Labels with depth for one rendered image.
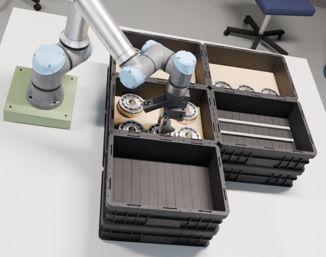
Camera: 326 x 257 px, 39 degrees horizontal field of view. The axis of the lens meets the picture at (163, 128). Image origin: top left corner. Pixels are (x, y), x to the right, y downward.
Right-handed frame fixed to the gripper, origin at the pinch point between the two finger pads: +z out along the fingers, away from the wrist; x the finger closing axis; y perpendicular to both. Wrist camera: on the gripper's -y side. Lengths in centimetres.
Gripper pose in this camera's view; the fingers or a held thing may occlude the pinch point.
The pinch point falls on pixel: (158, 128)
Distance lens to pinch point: 176.9
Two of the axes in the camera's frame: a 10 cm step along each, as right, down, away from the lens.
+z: -2.1, 6.8, 7.0
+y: 9.8, 1.1, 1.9
